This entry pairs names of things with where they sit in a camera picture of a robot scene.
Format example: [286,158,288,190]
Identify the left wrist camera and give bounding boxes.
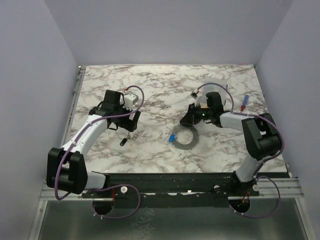
[123,93,139,111]

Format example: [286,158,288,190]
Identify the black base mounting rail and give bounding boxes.
[82,172,259,209]

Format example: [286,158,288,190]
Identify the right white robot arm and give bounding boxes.
[179,91,284,196]

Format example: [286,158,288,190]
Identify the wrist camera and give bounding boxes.
[190,91,208,108]
[123,93,139,111]

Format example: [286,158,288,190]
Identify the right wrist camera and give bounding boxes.
[190,91,208,108]

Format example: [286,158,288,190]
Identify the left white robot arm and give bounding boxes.
[46,90,145,200]

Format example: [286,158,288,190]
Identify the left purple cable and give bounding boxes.
[54,85,146,220]

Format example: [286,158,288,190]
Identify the perforated metal ring disc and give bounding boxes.
[172,124,200,151]

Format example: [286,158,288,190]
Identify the keys with blue tag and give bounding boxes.
[119,132,130,147]

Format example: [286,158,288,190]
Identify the clear plastic organizer box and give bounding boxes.
[201,76,228,106]

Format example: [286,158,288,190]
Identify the blue red screwdriver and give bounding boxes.
[240,94,249,112]

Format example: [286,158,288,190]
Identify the aluminium frame rail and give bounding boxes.
[29,65,87,240]

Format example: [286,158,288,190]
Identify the blue plastic key tag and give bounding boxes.
[168,134,175,143]

